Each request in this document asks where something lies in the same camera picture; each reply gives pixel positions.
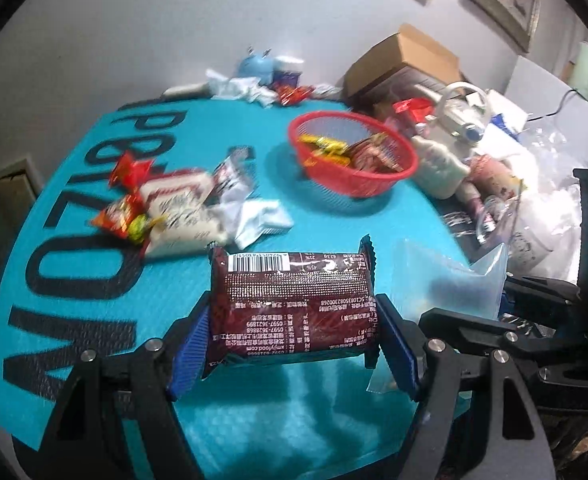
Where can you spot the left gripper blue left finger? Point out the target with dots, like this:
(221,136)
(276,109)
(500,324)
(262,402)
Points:
(187,343)

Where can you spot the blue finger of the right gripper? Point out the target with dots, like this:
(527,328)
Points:
(466,333)

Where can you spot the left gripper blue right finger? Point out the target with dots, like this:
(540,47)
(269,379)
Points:
(400,357)

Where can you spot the clear plastic bag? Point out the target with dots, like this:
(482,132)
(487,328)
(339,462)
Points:
(423,279)

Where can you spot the dark red biscuit package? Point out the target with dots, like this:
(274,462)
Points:
(291,307)

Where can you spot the white red plum drink bag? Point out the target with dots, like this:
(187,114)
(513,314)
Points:
(184,224)

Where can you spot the white snack wrapper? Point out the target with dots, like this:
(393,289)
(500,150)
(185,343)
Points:
(260,217)

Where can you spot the red cartoon candy packet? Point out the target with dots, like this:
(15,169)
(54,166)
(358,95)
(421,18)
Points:
(118,215)

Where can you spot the white black printed snack packet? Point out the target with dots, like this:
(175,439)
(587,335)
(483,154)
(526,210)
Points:
(232,181)

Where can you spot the striped shrimp snack bag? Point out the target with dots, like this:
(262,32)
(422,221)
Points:
(374,154)

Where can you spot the small red candy packet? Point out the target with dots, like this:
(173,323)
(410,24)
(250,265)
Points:
(130,173)

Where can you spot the yellow snack bag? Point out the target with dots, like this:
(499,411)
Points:
(331,150)

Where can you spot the yellow green lollipop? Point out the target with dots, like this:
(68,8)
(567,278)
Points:
(139,229)

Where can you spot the red plastic basket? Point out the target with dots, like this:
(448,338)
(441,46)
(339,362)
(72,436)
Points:
(351,128)

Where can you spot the white cartoon water bottle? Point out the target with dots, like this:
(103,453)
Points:
(446,144)

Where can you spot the white remote control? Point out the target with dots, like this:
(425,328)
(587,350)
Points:
(187,92)

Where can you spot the cardboard box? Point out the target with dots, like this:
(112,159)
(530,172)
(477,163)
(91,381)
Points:
(399,62)

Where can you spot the small crumpled white wrapper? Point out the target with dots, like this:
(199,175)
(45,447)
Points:
(327,92)

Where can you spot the crumpled white tissue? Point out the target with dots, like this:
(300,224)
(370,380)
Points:
(247,89)

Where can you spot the red snack packet by jar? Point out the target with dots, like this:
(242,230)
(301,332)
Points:
(292,96)

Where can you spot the blue deer humidifier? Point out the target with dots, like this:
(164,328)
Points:
(257,65)

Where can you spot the white lid purple jar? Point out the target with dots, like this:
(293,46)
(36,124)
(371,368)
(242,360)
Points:
(287,70)

